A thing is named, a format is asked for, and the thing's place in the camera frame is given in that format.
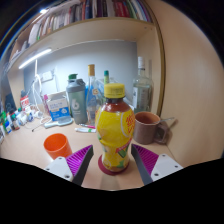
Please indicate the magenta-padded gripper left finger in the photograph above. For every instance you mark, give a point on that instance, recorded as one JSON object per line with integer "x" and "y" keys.
{"x": 78, "y": 160}

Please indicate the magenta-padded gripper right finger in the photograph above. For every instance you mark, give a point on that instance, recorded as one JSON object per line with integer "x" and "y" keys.
{"x": 146, "y": 160}

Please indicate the yellow drink bottle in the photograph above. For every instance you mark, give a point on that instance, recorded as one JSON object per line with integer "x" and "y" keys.
{"x": 113, "y": 130}

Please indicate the orange plastic cup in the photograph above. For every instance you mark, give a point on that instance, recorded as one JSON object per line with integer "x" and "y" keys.
{"x": 57, "y": 148}

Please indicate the brown mug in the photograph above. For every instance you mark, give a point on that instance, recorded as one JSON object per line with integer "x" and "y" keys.
{"x": 145, "y": 130}

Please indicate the white tube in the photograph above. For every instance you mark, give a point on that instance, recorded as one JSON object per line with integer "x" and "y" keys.
{"x": 85, "y": 130}

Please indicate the pink pen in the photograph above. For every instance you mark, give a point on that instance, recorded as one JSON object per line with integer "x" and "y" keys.
{"x": 87, "y": 125}

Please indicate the blue and white carton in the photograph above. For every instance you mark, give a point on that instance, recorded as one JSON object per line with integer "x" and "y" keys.
{"x": 59, "y": 108}

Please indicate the grey shaker bottle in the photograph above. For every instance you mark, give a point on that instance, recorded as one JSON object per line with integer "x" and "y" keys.
{"x": 77, "y": 103}

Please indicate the yellow-capped clear bottle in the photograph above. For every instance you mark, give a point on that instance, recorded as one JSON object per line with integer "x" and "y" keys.
{"x": 91, "y": 96}

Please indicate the magenta pouch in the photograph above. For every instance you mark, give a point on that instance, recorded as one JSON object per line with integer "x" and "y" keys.
{"x": 45, "y": 99}

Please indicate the red and white canister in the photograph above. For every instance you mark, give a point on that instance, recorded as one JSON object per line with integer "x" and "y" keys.
{"x": 25, "y": 102}

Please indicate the tall green bottle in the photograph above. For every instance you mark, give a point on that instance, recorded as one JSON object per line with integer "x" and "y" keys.
{"x": 72, "y": 76}

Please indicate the green-capped clear bottle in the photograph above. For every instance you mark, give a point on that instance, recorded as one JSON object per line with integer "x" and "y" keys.
{"x": 106, "y": 77}

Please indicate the under-shelf light bar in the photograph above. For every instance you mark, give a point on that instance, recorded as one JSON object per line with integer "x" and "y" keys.
{"x": 35, "y": 58}

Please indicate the wooden shelf unit with books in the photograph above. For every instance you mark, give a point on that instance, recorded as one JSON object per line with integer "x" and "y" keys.
{"x": 100, "y": 30}

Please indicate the white wall power socket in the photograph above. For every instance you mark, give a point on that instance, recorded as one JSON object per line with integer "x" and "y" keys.
{"x": 47, "y": 76}

